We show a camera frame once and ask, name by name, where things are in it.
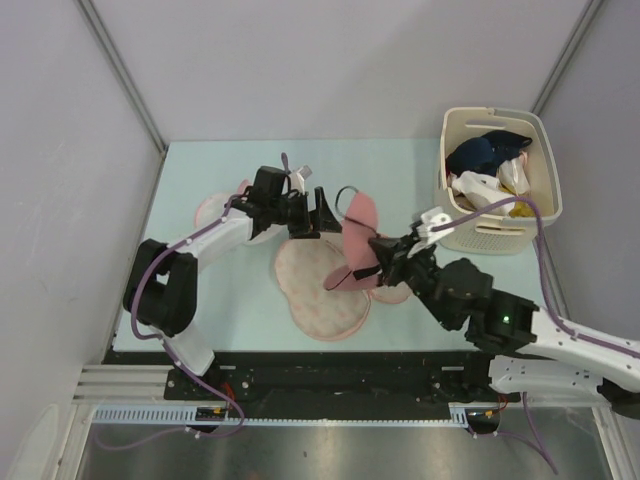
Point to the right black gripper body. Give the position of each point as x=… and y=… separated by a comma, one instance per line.
x=420, y=271

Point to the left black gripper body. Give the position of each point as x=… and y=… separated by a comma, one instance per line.
x=293, y=213

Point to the floral orange bra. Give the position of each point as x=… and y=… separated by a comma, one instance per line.
x=311, y=275

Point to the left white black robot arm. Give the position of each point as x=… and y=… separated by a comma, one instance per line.
x=161, y=295

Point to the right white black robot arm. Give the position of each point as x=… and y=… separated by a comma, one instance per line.
x=514, y=325

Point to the white pink plastic bag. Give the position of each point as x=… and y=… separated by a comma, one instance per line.
x=512, y=173

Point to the cream plastic laundry basket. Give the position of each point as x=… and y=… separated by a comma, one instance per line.
x=488, y=233

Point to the yellow garment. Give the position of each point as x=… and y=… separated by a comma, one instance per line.
x=520, y=209

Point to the dark navy garment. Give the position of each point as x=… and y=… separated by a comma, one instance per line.
x=485, y=154

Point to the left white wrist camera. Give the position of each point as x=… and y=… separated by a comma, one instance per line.
x=298, y=178

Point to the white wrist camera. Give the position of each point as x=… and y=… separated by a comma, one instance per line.
x=431, y=226
x=298, y=178

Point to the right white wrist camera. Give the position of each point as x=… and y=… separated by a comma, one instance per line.
x=431, y=226

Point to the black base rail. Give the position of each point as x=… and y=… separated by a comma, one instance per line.
x=354, y=384

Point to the white slotted cable duct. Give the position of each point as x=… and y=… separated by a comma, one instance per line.
x=175, y=415

